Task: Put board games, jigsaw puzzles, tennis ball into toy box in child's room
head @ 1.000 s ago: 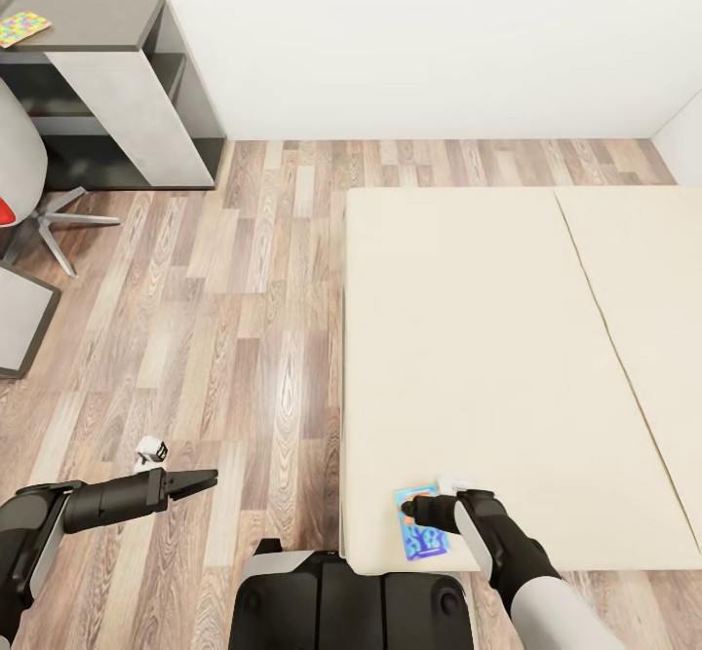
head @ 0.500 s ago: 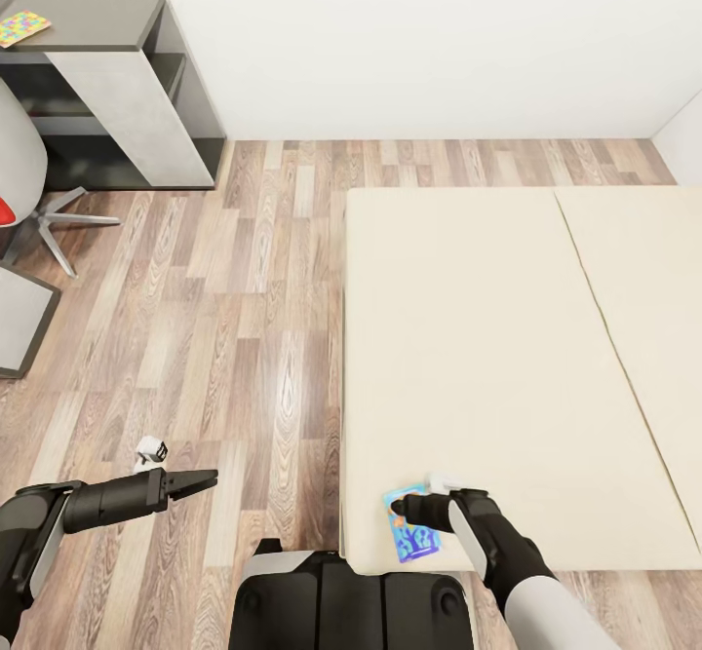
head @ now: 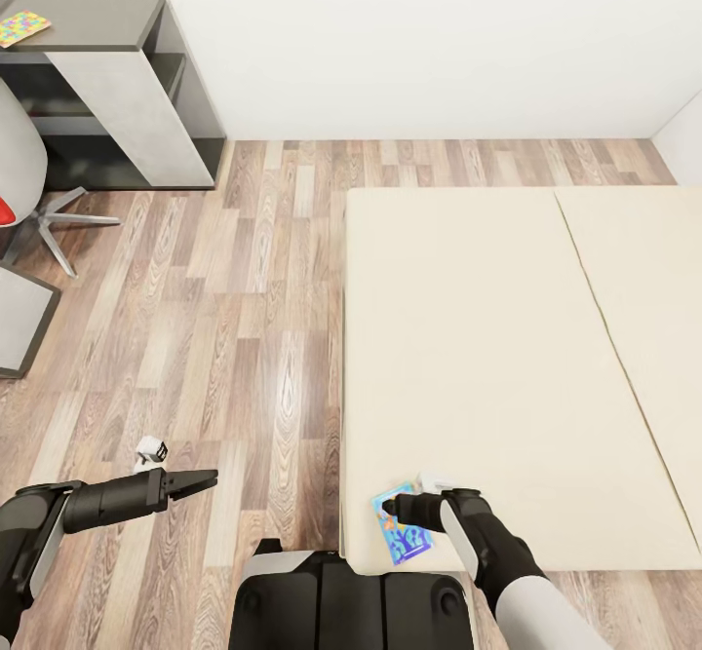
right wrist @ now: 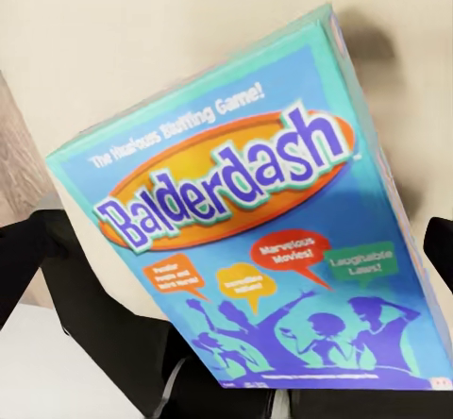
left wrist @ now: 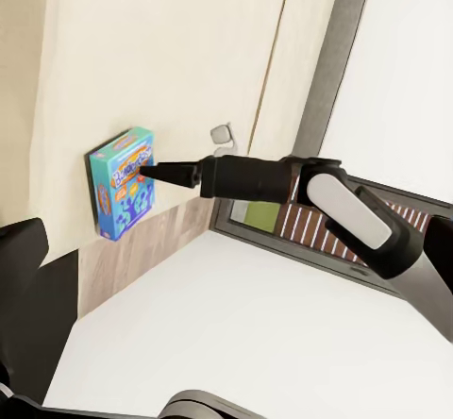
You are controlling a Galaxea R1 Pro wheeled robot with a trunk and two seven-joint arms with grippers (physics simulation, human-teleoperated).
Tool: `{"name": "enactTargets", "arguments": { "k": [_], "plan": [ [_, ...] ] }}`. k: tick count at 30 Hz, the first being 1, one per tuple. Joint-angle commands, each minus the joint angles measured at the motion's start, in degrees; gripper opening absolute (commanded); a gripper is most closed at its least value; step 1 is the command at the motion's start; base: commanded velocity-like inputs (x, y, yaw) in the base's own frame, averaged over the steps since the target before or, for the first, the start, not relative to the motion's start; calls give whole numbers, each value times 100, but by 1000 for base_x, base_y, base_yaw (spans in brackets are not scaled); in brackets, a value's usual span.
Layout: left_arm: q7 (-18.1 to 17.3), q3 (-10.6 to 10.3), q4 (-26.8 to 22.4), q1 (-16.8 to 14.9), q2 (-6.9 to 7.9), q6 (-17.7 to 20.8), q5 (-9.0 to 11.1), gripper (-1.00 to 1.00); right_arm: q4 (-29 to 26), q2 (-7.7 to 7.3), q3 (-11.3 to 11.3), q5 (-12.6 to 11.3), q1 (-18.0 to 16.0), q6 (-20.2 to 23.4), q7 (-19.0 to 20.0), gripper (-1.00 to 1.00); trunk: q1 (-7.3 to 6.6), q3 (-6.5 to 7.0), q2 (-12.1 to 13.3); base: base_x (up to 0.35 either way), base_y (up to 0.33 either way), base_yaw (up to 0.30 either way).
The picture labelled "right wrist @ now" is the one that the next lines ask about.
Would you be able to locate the board game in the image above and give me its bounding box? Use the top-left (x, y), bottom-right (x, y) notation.
top-left (42, 1), bottom-right (453, 391)

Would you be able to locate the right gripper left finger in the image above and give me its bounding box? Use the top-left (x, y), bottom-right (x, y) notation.
top-left (0, 217), bottom-right (49, 330)

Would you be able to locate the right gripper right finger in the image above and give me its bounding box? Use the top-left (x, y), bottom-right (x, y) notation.
top-left (423, 216), bottom-right (453, 293)

